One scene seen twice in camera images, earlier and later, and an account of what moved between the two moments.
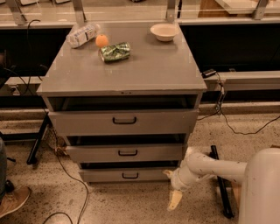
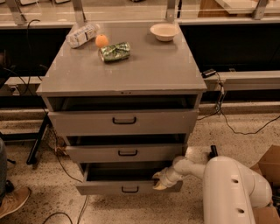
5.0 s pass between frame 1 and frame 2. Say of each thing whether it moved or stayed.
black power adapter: stayed
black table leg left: stayed
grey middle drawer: stayed
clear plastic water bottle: stayed
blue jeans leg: stayed
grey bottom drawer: moved
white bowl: stayed
